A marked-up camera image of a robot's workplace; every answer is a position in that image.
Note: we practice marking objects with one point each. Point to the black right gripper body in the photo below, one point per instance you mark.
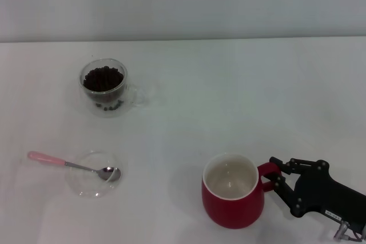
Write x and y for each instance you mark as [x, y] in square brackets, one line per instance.
[326, 192]

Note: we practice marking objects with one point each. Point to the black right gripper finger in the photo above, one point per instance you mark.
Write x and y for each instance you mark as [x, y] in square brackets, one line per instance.
[297, 165]
[283, 185]

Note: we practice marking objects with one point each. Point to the red mug white inside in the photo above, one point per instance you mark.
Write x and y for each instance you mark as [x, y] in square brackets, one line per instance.
[228, 212]

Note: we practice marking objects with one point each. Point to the pile of coffee beans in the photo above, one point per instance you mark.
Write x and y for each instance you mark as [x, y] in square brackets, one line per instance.
[103, 79]

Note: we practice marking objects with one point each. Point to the clear glass saucer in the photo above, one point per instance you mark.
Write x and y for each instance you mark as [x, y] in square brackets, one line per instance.
[85, 187]

